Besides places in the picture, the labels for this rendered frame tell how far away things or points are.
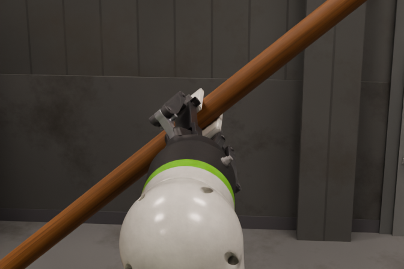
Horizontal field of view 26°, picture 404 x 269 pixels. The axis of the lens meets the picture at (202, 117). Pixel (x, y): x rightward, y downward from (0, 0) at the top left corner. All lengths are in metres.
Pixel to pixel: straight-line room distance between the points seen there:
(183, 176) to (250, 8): 3.90
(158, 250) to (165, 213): 0.03
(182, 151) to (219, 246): 0.15
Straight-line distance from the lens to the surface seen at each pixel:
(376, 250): 4.95
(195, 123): 0.99
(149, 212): 0.74
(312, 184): 4.85
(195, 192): 0.75
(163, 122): 0.96
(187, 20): 4.71
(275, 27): 4.70
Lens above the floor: 2.32
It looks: 20 degrees down
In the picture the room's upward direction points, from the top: straight up
